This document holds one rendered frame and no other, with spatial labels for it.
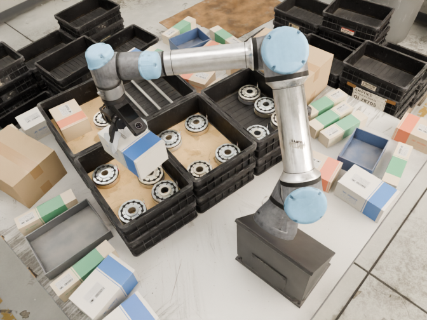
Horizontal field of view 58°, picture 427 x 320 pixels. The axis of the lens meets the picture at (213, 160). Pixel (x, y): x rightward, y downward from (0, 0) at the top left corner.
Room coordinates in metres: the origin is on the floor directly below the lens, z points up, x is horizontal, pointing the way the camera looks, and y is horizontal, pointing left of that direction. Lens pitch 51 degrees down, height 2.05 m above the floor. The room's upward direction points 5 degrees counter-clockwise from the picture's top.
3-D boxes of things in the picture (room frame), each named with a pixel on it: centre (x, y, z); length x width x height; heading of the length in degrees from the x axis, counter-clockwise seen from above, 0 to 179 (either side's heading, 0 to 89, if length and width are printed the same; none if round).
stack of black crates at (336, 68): (2.10, -0.78, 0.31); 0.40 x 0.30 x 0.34; 44
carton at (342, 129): (1.20, -0.61, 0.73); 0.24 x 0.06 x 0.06; 119
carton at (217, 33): (1.98, -0.13, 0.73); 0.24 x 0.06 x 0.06; 33
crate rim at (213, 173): (1.06, 0.06, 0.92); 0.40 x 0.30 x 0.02; 33
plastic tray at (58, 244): (0.76, 0.58, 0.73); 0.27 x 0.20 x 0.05; 126
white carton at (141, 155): (0.88, 0.26, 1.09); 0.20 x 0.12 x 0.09; 44
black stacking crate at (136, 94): (1.39, 0.28, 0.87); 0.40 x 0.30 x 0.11; 33
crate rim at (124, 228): (0.90, 0.31, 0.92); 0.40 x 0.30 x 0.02; 33
